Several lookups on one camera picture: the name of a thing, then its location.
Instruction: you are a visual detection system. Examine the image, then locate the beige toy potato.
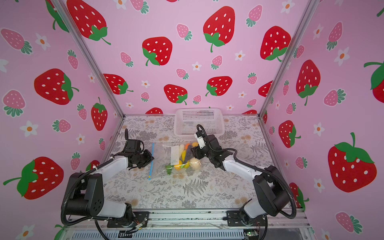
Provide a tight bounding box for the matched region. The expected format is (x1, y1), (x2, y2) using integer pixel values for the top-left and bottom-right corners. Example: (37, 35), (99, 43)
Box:
(190, 158), (202, 171)

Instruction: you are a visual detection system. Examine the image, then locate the dark purple toy eggplant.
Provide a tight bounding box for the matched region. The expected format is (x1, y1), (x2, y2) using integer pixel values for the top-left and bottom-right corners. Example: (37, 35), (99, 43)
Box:
(185, 149), (194, 164)

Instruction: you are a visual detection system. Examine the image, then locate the white toy radish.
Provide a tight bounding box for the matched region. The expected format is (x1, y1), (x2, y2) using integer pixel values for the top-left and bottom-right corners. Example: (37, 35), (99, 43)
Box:
(165, 144), (185, 175)

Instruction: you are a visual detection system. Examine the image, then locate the clear zip top bag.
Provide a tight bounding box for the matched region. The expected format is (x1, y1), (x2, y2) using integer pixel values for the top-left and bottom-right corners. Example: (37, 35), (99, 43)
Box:
(148, 142), (203, 180)

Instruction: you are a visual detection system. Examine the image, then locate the white plastic basket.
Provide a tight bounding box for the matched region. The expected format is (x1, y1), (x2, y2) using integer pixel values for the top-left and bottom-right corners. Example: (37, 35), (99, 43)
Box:
(174, 108), (225, 140)

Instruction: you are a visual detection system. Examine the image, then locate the yellow toy banana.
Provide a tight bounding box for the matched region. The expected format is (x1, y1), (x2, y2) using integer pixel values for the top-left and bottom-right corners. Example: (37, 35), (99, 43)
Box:
(181, 150), (187, 163)

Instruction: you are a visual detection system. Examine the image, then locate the yellow toy lemon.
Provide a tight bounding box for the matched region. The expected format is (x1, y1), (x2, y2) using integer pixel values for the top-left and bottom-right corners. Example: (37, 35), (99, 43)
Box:
(174, 161), (184, 171)

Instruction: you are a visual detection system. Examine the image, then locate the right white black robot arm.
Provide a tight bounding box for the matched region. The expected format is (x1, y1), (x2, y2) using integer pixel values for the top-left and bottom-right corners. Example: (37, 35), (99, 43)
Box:
(192, 133), (297, 225)

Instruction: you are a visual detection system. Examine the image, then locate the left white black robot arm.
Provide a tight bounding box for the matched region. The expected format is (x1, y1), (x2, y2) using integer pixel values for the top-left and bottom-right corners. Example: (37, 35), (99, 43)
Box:
(61, 140), (154, 226)

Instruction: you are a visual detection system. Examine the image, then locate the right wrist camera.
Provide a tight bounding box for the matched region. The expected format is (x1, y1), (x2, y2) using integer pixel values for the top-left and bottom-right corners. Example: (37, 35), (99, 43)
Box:
(195, 132), (206, 149)

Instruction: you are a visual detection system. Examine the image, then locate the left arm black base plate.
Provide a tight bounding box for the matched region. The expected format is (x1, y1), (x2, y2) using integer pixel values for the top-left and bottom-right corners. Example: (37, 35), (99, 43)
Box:
(107, 211), (150, 229)

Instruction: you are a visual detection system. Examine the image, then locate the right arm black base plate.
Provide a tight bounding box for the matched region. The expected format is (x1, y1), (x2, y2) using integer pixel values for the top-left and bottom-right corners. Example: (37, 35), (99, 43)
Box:
(223, 210), (268, 227)

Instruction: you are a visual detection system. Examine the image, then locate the aluminium front rail frame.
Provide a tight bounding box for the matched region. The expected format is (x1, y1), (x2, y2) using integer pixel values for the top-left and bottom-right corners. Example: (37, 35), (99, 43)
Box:
(59, 209), (316, 240)

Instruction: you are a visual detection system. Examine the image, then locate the left aluminium corner post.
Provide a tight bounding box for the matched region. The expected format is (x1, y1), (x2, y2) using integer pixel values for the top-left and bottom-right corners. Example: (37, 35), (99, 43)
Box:
(53, 0), (125, 119)

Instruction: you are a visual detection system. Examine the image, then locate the aluminium corner post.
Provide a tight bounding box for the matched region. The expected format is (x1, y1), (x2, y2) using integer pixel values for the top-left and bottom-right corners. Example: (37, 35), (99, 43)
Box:
(53, 0), (125, 119)
(259, 0), (320, 119)

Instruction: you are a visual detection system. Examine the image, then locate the right aluminium corner post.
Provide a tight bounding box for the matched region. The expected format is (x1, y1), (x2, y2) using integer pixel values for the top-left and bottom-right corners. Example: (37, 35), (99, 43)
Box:
(259, 0), (320, 119)

